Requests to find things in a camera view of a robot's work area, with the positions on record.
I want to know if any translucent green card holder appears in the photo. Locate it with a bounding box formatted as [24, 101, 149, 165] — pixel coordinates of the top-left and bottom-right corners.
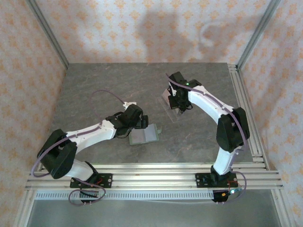
[129, 123, 163, 146]

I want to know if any wide aluminium extrusion beam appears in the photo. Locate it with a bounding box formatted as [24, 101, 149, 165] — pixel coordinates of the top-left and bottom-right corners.
[25, 170, 284, 190]

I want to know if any grey metal sheet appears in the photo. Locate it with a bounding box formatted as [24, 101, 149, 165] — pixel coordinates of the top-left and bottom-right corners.
[27, 199, 284, 227]

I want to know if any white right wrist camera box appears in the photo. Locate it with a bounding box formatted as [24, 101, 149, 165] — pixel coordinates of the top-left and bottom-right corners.
[168, 81, 178, 96]

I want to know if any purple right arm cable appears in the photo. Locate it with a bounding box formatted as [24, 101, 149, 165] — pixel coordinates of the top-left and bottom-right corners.
[165, 73, 249, 204]

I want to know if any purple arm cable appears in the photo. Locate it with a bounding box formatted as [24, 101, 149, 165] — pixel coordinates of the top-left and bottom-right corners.
[31, 89, 126, 206]
[165, 73, 249, 204]

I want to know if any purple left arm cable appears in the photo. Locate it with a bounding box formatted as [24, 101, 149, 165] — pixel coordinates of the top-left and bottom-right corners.
[31, 89, 126, 206]

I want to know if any narrow aluminium extrusion rail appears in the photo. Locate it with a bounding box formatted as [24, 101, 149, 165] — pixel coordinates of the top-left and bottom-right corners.
[37, 162, 269, 171]

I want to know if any long aluminium table rail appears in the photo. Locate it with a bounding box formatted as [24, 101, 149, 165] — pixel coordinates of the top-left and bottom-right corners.
[227, 63, 270, 170]

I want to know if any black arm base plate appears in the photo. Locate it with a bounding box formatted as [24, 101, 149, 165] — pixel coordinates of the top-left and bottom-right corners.
[195, 172, 238, 189]
[70, 173, 113, 189]

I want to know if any slotted grey cable duct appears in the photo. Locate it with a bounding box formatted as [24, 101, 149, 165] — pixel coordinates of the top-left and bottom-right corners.
[35, 190, 215, 200]

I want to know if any black controller bracket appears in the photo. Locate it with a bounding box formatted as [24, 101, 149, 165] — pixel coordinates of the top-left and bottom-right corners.
[211, 188, 241, 204]
[79, 189, 107, 204]

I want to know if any aluminium upright post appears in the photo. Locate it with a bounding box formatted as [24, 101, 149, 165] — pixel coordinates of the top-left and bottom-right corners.
[236, 0, 282, 70]
[25, 0, 70, 70]

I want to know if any short aluminium frame leg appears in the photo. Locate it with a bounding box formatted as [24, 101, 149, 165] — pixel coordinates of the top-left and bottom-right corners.
[270, 189, 298, 227]
[16, 189, 36, 227]

